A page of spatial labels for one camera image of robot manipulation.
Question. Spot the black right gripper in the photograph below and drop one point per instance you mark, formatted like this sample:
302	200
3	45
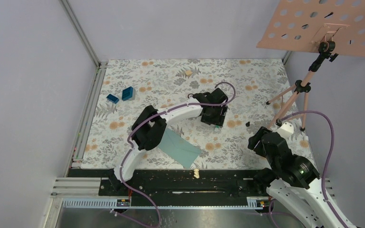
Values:
253	139

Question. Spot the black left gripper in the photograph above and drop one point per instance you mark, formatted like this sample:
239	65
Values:
218	120

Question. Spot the teal paper envelope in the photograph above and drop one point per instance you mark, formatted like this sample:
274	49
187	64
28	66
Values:
178	148

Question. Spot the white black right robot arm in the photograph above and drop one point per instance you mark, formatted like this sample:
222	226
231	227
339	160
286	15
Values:
313	207

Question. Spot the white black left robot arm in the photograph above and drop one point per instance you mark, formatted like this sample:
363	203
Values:
149	128

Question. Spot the floral patterned table mat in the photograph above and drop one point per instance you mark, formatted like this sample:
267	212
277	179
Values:
163	83

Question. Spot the small tan wooden cube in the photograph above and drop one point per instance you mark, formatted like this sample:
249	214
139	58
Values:
188	73

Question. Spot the cream chess knight piece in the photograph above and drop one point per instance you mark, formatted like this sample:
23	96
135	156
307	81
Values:
196	173

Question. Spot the large blue lego brick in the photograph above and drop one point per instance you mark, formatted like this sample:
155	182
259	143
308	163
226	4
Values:
128	94

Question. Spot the small blue lego brick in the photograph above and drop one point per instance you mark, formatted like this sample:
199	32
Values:
113	99

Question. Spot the pink music stand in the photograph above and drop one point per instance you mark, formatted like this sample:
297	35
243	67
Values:
329	28

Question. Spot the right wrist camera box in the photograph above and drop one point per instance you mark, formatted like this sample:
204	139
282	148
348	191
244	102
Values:
286	130

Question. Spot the white slotted cable duct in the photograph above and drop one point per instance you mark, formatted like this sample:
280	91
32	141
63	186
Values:
172	202

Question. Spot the aluminium frame post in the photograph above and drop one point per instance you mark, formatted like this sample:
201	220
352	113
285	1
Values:
80	32

